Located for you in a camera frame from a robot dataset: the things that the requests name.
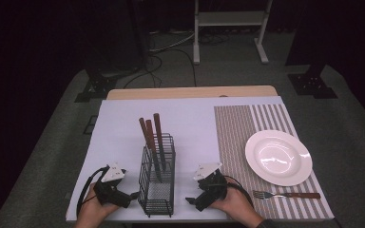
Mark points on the person's right hand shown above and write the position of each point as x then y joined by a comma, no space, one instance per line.
236,204

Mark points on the black stand base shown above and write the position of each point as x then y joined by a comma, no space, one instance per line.
312,84
96,87

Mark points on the white table cover sheet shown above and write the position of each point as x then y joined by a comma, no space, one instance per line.
120,126

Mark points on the person's left hand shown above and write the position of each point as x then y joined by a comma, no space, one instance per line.
92,209

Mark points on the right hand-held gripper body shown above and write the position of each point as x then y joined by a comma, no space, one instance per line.
211,186

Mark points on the wooden table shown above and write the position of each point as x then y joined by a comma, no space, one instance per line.
190,92

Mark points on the white metal stand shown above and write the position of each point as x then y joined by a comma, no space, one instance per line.
228,18

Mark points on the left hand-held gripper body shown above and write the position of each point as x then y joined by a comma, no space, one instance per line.
111,190

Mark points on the white plate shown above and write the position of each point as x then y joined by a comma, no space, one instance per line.
278,158

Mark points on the striped placemat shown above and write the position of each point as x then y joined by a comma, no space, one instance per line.
234,142

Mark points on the dark floor socket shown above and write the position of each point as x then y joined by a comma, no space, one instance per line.
90,125

